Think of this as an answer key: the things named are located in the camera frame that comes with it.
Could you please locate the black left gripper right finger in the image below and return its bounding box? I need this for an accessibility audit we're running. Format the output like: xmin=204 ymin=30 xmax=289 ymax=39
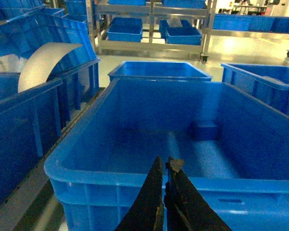
xmin=164 ymin=156 xmax=231 ymax=231

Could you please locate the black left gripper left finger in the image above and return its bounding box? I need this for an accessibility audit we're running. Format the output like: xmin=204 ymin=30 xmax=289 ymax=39
xmin=116 ymin=156 xmax=164 ymax=231

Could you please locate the empty blue bin left centre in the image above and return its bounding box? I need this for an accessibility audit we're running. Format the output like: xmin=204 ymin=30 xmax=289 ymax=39
xmin=44 ymin=78 xmax=289 ymax=231

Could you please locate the blue bin behind centre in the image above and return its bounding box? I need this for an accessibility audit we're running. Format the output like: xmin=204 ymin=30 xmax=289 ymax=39
xmin=108 ymin=61 xmax=212 ymax=81

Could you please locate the blue bin far left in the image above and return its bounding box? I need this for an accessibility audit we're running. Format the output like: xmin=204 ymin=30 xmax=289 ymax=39
xmin=0 ymin=59 xmax=99 ymax=205

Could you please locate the blue bin rear right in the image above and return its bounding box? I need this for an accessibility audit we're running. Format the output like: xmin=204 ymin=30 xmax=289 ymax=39
xmin=221 ymin=64 xmax=289 ymax=116

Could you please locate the curled white paper sheet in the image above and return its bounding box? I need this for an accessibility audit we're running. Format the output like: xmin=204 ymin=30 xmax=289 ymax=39
xmin=17 ymin=42 xmax=82 ymax=93

